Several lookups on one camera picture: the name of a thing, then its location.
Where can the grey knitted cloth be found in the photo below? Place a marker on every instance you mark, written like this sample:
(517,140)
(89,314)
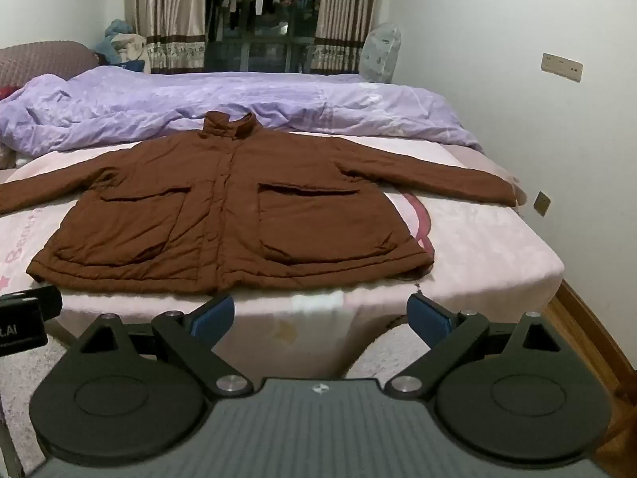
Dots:
(7,157)

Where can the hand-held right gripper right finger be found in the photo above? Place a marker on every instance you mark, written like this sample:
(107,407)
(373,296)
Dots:
(428,318)

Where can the purple duvet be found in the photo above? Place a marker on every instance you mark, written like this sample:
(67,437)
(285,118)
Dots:
(149,104)

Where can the beige striped curtain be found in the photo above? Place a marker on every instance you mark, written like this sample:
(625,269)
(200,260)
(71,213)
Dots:
(343,10)
(164,10)

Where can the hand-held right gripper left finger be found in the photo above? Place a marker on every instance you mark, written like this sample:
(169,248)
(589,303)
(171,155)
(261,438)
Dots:
(214,317)

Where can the pink printed blanket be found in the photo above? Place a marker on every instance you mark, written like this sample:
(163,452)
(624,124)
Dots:
(473,259)

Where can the fan with patterned cover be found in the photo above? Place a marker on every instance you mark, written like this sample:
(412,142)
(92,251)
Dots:
(380,52)

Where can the blue and white clothes pile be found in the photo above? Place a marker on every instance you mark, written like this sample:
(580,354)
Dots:
(119,40)

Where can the dark glass balcony door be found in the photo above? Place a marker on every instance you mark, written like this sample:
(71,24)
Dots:
(268,55)

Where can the beige wall socket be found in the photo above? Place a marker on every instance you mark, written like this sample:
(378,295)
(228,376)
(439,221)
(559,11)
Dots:
(542,204)

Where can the mauve quilted headboard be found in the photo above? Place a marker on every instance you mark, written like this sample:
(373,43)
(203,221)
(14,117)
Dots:
(40,62)

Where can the brown padded jacket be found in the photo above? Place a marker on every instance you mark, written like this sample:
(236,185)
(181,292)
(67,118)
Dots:
(224,209)

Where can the red cloth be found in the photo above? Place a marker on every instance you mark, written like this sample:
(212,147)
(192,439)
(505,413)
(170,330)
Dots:
(7,93)

